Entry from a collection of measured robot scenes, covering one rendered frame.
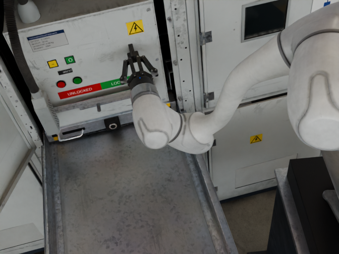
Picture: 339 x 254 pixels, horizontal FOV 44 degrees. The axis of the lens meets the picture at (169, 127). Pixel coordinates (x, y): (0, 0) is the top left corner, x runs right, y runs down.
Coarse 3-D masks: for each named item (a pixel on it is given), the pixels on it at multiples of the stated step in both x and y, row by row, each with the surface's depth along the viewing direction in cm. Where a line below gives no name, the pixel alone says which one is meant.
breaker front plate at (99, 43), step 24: (72, 24) 134; (96, 24) 136; (120, 24) 138; (144, 24) 140; (24, 48) 137; (72, 48) 141; (96, 48) 143; (120, 48) 145; (144, 48) 148; (48, 72) 146; (72, 72) 148; (96, 72) 151; (120, 72) 153; (48, 96) 154; (96, 96) 159; (72, 120) 166
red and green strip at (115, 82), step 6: (96, 84) 155; (102, 84) 155; (108, 84) 156; (114, 84) 157; (120, 84) 157; (72, 90) 154; (78, 90) 155; (84, 90) 156; (90, 90) 156; (96, 90) 157; (60, 96) 155; (66, 96) 156; (72, 96) 156
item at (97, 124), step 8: (168, 96) 171; (120, 112) 168; (128, 112) 168; (88, 120) 167; (96, 120) 167; (120, 120) 170; (128, 120) 171; (64, 128) 166; (72, 128) 167; (80, 128) 168; (88, 128) 169; (96, 128) 170; (104, 128) 171; (48, 136) 167; (56, 136) 168; (64, 136) 169; (72, 136) 170
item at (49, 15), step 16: (16, 0) 144; (32, 0) 143; (48, 0) 142; (64, 0) 141; (80, 0) 140; (96, 0) 139; (112, 0) 137; (128, 0) 136; (144, 0) 135; (16, 16) 137; (48, 16) 135; (64, 16) 134; (80, 16) 133; (160, 48) 150
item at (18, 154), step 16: (0, 112) 151; (16, 112) 155; (0, 128) 152; (16, 128) 161; (0, 144) 153; (16, 144) 162; (32, 144) 169; (0, 160) 154; (16, 160) 164; (0, 176) 155; (16, 176) 163; (0, 192) 156; (0, 208) 152
